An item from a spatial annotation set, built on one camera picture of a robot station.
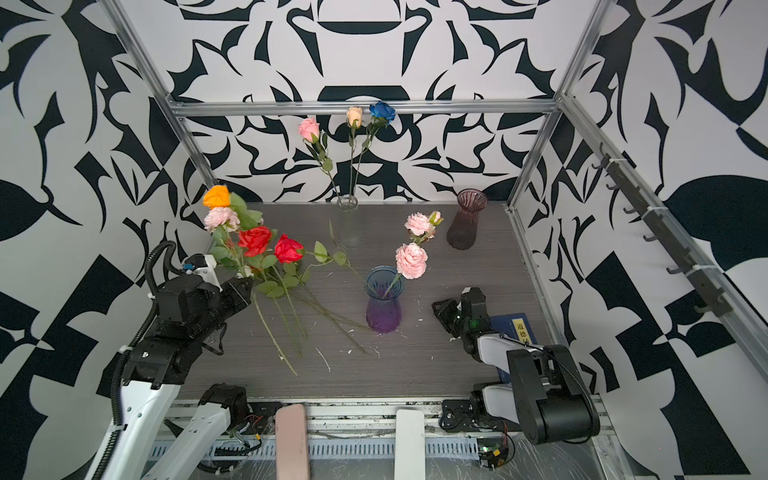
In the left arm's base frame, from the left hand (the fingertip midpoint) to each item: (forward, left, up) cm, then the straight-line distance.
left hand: (250, 275), depth 70 cm
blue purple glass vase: (+1, -31, -10) cm, 32 cm away
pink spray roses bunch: (-1, -37, +7) cm, 37 cm away
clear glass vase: (+30, -20, -9) cm, 38 cm away
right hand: (+3, -47, -23) cm, 52 cm away
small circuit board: (-35, -55, -28) cm, 71 cm away
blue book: (-4, -69, -25) cm, 73 cm away
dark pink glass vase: (+25, -57, -13) cm, 63 cm away
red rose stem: (+8, 0, +3) cm, 8 cm away
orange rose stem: (+18, +9, +8) cm, 22 cm away
